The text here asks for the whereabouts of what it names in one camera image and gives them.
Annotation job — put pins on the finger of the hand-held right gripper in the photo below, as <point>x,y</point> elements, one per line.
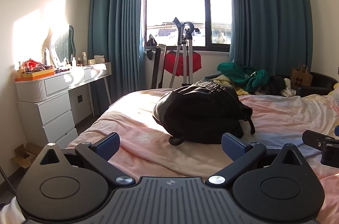
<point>317,139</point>

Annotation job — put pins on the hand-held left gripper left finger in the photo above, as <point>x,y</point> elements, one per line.
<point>107,146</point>

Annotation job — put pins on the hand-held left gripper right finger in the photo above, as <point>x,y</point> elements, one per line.
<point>233,147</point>

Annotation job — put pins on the black pants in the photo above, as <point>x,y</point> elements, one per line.
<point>201,112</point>

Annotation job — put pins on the pastel tie-dye duvet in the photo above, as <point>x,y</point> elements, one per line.
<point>127,131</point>

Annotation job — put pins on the yellow cloth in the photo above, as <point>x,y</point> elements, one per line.
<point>242,92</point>

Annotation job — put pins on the black leather sofa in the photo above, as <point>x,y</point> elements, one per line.
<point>320,82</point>

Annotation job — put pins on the white garment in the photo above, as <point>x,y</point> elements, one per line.
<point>288,89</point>

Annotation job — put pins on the brown paper bag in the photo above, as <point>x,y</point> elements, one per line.
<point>302,79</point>

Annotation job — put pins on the white chest of drawers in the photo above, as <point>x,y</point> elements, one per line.
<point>50,112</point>

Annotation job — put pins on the cream knit garment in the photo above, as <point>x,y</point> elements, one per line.
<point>223,80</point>

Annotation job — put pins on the black garment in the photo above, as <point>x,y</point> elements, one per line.
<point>274,83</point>

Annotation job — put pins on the green garment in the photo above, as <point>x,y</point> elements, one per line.
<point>238,73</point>

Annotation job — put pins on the white vanity desk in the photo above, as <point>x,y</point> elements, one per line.
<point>92,73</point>

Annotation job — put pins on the cardboard box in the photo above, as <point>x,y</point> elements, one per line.
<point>25,155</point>

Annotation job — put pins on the white tissue box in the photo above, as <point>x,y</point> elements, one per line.
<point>99,59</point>

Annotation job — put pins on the red cloth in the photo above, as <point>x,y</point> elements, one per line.
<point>196,63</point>

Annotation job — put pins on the orange box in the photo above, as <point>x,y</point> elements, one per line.
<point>34,75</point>

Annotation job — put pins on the garment steamer stand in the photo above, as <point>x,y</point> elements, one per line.
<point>185,54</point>

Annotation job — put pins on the metal chair leg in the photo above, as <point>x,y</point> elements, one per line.
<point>6,179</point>

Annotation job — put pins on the silver spray can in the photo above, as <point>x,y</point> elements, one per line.
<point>47,57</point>

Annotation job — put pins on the wavy white framed mirror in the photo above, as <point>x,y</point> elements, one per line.
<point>63,47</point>

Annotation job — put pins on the red box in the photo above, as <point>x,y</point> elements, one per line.
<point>32,63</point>

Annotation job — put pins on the small black cloth item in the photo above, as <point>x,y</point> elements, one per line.
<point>151,41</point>

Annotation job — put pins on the teal curtain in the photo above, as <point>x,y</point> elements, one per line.
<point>267,9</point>
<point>116,22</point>

